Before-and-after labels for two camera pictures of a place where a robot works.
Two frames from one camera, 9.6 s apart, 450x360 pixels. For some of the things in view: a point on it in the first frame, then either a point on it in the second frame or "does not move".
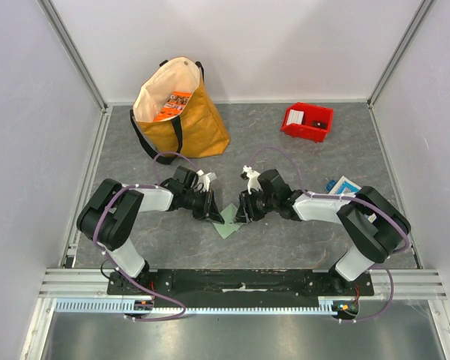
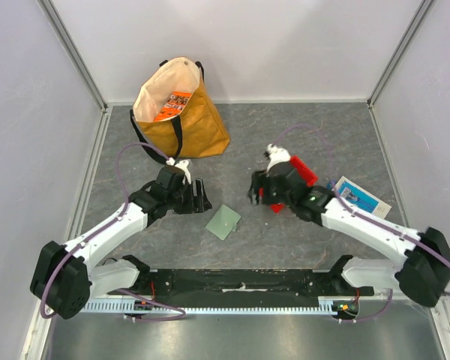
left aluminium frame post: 72,52 does not move
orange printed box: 174,106 does not move
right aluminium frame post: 421,16 does not move
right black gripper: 247,206 to 265,189
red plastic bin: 307,130 to 307,172
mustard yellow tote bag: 174,115 does not move
